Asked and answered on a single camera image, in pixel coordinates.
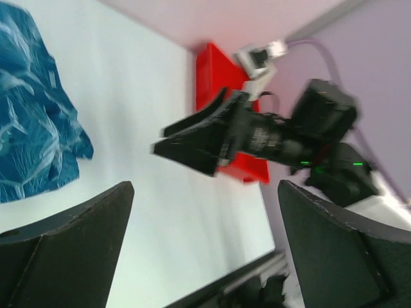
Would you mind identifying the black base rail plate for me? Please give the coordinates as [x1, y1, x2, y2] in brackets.
[168, 251, 288, 308]

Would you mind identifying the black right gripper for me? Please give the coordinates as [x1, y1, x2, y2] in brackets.
[152, 87, 252, 176]

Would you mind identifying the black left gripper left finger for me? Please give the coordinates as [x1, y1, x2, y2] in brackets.
[1, 182, 134, 308]

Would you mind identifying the red plastic tray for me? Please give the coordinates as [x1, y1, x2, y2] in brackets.
[195, 42, 270, 184]

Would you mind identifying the blue patterned cloth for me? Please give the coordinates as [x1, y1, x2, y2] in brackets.
[1, 2, 94, 203]

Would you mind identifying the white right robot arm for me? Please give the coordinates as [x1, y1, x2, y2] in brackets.
[152, 79, 382, 207]

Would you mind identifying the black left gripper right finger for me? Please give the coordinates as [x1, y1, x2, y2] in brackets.
[277, 180, 410, 307]

